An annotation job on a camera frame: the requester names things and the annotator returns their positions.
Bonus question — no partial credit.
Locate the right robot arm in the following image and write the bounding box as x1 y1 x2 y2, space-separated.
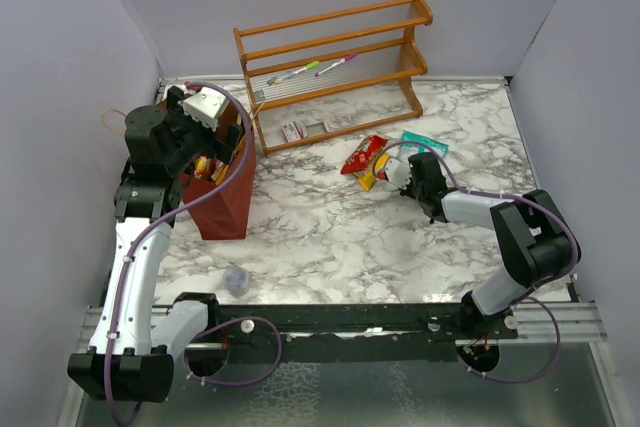
385 152 581 338

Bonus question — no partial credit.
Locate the orange Fox's candy bag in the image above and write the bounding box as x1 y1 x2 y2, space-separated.
194 156 227 182

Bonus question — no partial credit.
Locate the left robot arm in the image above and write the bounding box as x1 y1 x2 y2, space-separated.
67 82 251 403

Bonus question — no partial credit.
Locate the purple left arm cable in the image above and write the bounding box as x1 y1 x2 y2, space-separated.
103 81 256 427

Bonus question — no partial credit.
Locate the gold brown chips bag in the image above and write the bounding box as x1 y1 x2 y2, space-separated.
211 114 246 184

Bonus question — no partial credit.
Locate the wooden three-tier rack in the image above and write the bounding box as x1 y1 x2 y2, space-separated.
233 0 434 155

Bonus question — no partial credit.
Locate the black base frame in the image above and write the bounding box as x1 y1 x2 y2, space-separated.
176 293 517 365

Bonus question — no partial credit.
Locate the pink capped marker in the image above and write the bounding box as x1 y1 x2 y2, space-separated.
314 53 358 77

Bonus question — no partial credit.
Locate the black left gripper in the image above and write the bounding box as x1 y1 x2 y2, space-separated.
165 87 241 175

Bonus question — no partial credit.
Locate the brown and red paper bag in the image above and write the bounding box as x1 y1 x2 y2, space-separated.
101 96 257 242

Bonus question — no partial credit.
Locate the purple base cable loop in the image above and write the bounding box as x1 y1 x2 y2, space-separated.
182 315 283 388

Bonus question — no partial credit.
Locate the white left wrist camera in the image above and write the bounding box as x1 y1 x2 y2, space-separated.
182 87 229 131

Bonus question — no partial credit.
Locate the green capped marker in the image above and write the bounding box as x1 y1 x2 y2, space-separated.
267 60 320 86

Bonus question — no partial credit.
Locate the teal mint candy bag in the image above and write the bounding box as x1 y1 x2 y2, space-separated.
400 130 449 158

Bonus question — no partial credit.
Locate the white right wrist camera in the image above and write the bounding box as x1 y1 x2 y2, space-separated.
382 157 412 191

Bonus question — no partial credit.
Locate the red white staples box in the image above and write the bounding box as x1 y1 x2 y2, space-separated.
281 121 308 143

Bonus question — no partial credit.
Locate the red yellow snack packet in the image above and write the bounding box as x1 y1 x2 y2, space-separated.
340 135 389 175

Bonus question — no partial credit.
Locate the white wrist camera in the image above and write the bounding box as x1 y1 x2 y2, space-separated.
182 87 229 131
382 157 412 191

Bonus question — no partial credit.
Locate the yellow snack bar packet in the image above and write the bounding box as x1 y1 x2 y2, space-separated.
353 153 390 191

